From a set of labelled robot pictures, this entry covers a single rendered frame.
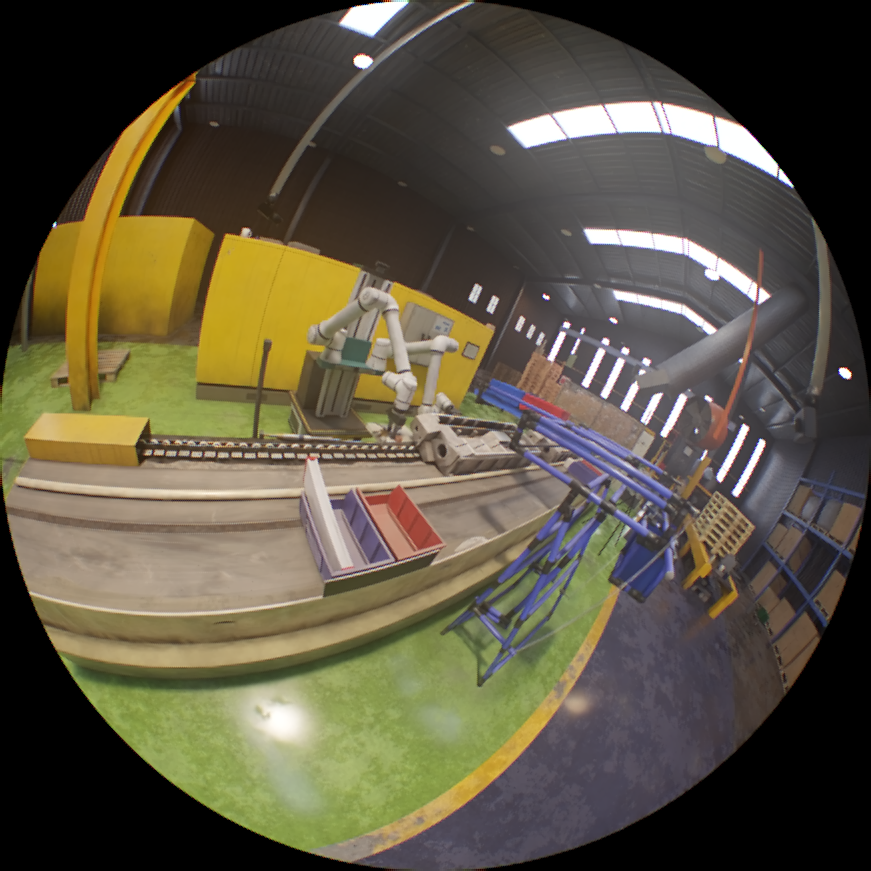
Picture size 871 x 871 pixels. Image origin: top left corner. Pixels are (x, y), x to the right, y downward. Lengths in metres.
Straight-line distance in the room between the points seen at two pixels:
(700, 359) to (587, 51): 8.49
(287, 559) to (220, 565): 0.22
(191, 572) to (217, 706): 0.84
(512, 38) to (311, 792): 10.51
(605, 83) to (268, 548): 9.73
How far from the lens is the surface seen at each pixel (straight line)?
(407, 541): 1.02
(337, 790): 1.54
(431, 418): 1.56
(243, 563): 0.87
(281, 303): 3.11
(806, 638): 10.01
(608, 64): 9.00
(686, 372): 8.30
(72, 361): 3.62
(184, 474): 1.17
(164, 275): 6.39
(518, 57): 9.15
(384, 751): 1.54
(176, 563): 0.91
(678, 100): 9.18
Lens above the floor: 1.49
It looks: 22 degrees down
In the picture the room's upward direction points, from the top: 24 degrees clockwise
